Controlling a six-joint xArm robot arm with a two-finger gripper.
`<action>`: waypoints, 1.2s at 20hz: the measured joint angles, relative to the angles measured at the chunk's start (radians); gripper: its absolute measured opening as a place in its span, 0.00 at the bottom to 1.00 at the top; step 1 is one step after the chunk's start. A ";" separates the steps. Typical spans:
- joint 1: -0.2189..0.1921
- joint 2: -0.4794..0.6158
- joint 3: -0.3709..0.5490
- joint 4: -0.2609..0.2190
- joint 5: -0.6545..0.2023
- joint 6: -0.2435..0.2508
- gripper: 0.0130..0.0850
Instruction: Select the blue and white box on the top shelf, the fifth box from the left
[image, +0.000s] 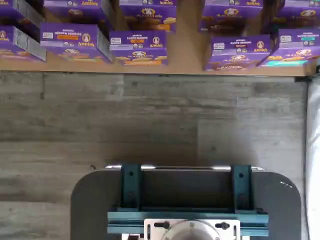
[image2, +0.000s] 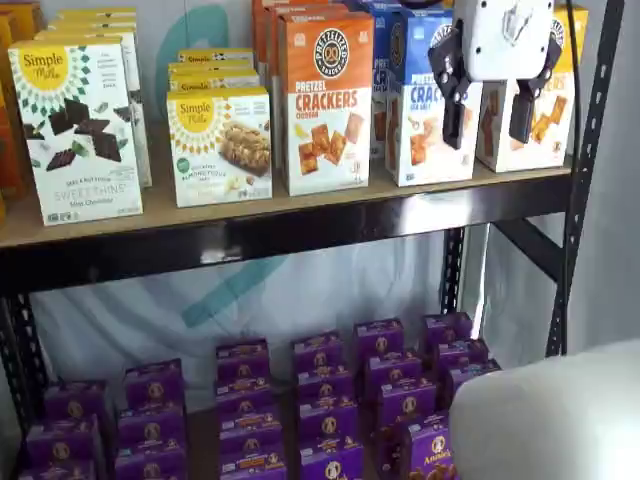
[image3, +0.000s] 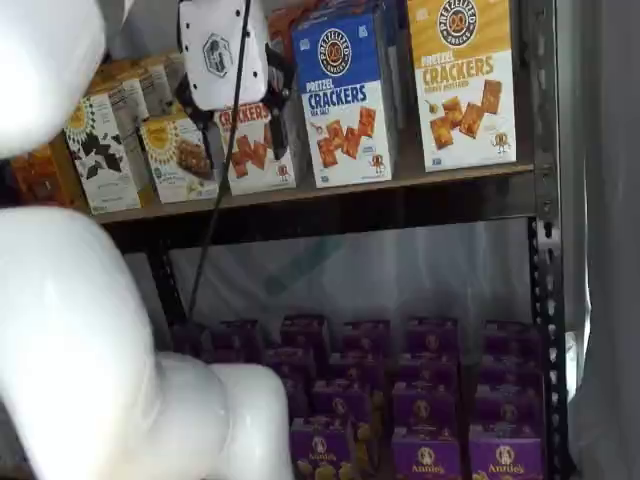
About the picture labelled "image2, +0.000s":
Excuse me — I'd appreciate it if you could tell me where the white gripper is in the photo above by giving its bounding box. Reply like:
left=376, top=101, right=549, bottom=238
left=427, top=0, right=564, bottom=150

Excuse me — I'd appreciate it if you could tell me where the blue white pretzel crackers box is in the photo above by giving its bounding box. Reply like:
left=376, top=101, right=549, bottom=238
left=369, top=0, right=402, bottom=161
left=384, top=7, right=484, bottom=188

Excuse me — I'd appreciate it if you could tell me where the yellow pretzel crackers box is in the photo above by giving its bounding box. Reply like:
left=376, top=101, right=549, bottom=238
left=474, top=4, right=590, bottom=174

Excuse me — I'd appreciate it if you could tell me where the orange pretzel crackers box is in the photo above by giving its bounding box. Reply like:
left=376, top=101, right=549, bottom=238
left=251, top=0, right=284, bottom=71
left=277, top=12, right=375, bottom=197
left=263, top=2, right=350, bottom=84

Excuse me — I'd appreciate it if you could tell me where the purple Annie's snack box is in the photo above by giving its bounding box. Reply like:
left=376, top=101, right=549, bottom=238
left=215, top=378, right=277, bottom=415
left=219, top=439, right=287, bottom=480
left=113, top=444, right=189, bottom=480
left=298, top=397, right=360, bottom=446
left=444, top=359, right=502, bottom=401
left=43, top=380, right=110, bottom=426
left=299, top=442, right=365, bottom=480
left=296, top=368, right=354, bottom=405
left=215, top=339, right=271, bottom=385
left=218, top=407, right=284, bottom=447
left=292, top=331, right=346, bottom=374
left=384, top=423, right=459, bottom=480
left=352, top=318, right=405, bottom=359
left=423, top=313, right=474, bottom=349
left=363, top=351, right=424, bottom=391
left=433, top=339, right=490, bottom=374
left=123, top=358, right=185, bottom=407
left=375, top=382, right=440, bottom=429
left=18, top=460, right=104, bottom=480
left=117, top=402, right=187, bottom=451
left=25, top=415, right=101, bottom=469

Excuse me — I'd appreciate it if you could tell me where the black metal shelf rack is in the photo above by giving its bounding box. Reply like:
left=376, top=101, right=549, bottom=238
left=0, top=0, right=626, bottom=480

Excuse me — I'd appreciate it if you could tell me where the Simple Mills bar box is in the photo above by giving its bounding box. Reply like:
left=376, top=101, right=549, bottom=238
left=168, top=69, right=262, bottom=95
left=178, top=48, right=255, bottom=65
left=169, top=59, right=259, bottom=77
left=166, top=85, right=274, bottom=209

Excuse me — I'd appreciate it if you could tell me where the wooden shelf board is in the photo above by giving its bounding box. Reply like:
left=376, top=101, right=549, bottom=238
left=0, top=152, right=572, bottom=250

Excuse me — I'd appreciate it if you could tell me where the Simple Mills sweet thins box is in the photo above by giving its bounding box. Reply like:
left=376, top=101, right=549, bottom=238
left=33, top=28, right=154, bottom=190
left=7, top=37, right=145, bottom=227
left=46, top=20, right=139, bottom=35

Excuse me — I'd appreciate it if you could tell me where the dark orange snack box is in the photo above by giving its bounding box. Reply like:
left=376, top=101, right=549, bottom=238
left=7, top=0, right=46, bottom=42
left=0, top=12, right=30, bottom=200

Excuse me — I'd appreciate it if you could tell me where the white backdrop sheet teal print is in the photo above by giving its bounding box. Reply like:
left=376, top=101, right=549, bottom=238
left=29, top=0, right=492, bottom=384

